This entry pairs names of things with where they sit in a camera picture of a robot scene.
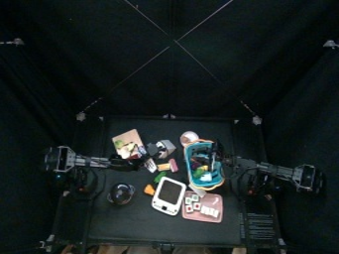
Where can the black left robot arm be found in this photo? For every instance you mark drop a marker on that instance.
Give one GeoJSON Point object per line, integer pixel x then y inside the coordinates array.
{"type": "Point", "coordinates": [89, 161]}

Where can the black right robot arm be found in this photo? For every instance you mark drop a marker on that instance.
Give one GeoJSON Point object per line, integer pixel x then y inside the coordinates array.
{"type": "Point", "coordinates": [282, 170]}

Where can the white wooden knife block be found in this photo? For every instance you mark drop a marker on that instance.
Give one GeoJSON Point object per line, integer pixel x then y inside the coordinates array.
{"type": "Point", "coordinates": [166, 146]}

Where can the white ridged toy piece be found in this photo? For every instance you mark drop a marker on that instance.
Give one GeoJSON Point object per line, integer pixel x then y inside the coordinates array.
{"type": "Point", "coordinates": [150, 165]}

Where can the yellow-green toy food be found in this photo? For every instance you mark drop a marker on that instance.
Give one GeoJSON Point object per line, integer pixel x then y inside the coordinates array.
{"type": "Point", "coordinates": [201, 172]}

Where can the pale toy food slice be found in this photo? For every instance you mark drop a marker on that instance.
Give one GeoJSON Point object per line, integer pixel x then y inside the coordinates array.
{"type": "Point", "coordinates": [126, 152]}

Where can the small pink box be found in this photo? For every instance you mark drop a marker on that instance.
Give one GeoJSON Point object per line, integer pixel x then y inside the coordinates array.
{"type": "Point", "coordinates": [167, 166]}

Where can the green toy vegetable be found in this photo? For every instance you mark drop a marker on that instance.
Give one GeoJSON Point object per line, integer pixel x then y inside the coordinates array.
{"type": "Point", "coordinates": [159, 177]}

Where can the green toy star fruit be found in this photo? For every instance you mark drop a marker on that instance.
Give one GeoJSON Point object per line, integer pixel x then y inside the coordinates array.
{"type": "Point", "coordinates": [119, 144]}

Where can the orange toy food piece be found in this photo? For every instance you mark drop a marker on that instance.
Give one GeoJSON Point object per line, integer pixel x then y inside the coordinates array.
{"type": "Point", "coordinates": [149, 189]}

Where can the white cube with green dot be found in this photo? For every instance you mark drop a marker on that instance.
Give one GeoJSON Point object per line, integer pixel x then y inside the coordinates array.
{"type": "Point", "coordinates": [195, 197]}
{"type": "Point", "coordinates": [189, 200]}

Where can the white handheld game console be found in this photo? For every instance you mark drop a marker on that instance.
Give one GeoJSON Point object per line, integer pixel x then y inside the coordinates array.
{"type": "Point", "coordinates": [169, 195]}

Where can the white cube with red dot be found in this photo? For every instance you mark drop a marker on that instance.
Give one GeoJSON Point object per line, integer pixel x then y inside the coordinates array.
{"type": "Point", "coordinates": [198, 206]}
{"type": "Point", "coordinates": [190, 208]}

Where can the plain white toy block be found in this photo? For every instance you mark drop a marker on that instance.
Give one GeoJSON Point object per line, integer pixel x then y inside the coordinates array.
{"type": "Point", "coordinates": [211, 211]}
{"type": "Point", "coordinates": [206, 209]}
{"type": "Point", "coordinates": [217, 214]}

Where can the pink tray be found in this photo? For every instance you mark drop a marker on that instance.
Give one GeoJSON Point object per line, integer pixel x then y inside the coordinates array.
{"type": "Point", "coordinates": [207, 218]}

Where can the white printed label sticker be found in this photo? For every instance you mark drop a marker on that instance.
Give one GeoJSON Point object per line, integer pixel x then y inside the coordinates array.
{"type": "Point", "coordinates": [261, 225]}

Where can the grey frame corner bracket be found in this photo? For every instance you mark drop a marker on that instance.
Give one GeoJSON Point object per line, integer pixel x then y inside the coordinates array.
{"type": "Point", "coordinates": [167, 116]}
{"type": "Point", "coordinates": [81, 116]}
{"type": "Point", "coordinates": [330, 43]}
{"type": "Point", "coordinates": [17, 41]}
{"type": "Point", "coordinates": [257, 120]}

